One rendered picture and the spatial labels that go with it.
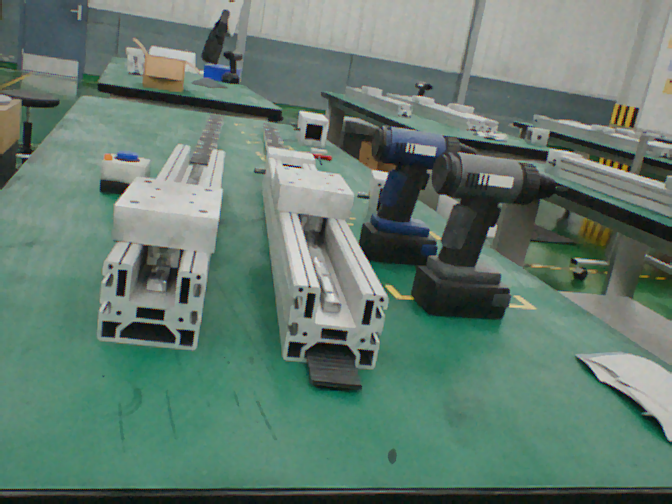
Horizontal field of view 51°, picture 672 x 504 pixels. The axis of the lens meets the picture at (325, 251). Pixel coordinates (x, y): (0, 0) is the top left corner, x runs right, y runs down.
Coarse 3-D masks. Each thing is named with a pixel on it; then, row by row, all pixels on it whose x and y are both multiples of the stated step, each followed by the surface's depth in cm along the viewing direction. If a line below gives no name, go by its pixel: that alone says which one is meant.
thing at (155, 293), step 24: (168, 168) 118; (192, 168) 137; (216, 168) 126; (120, 264) 69; (144, 264) 81; (192, 264) 72; (120, 288) 72; (144, 288) 74; (168, 288) 76; (192, 288) 71; (120, 312) 71; (144, 312) 72; (168, 312) 71; (192, 312) 75; (120, 336) 72; (144, 336) 72; (168, 336) 73; (192, 336) 75
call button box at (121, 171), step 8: (104, 160) 129; (112, 160) 130; (120, 160) 131; (128, 160) 131; (136, 160) 132; (144, 160) 135; (104, 168) 129; (112, 168) 129; (120, 168) 129; (128, 168) 129; (136, 168) 130; (144, 168) 130; (104, 176) 129; (112, 176) 129; (120, 176) 130; (128, 176) 130; (136, 176) 130; (144, 176) 130; (104, 184) 130; (112, 184) 130; (120, 184) 130; (128, 184) 130; (112, 192) 130; (120, 192) 130
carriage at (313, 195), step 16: (288, 176) 108; (304, 176) 110; (320, 176) 113; (336, 176) 115; (288, 192) 101; (304, 192) 102; (320, 192) 102; (336, 192) 102; (352, 192) 104; (288, 208) 102; (304, 208) 102; (320, 208) 103; (336, 208) 103; (304, 224) 105; (320, 224) 105
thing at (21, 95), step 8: (8, 96) 414; (16, 96) 414; (24, 96) 417; (32, 96) 427; (40, 96) 433; (48, 96) 437; (24, 104) 415; (32, 104) 416; (40, 104) 419; (48, 104) 423; (56, 104) 430; (272, 120) 588; (280, 120) 595; (24, 128) 433; (24, 136) 434; (24, 144) 435; (32, 144) 457; (24, 152) 436; (24, 160) 438; (16, 168) 437
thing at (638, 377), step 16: (608, 352) 90; (592, 368) 85; (608, 368) 85; (624, 368) 84; (640, 368) 85; (656, 368) 86; (624, 384) 81; (640, 384) 80; (656, 384) 80; (640, 400) 76; (656, 400) 76; (656, 416) 73
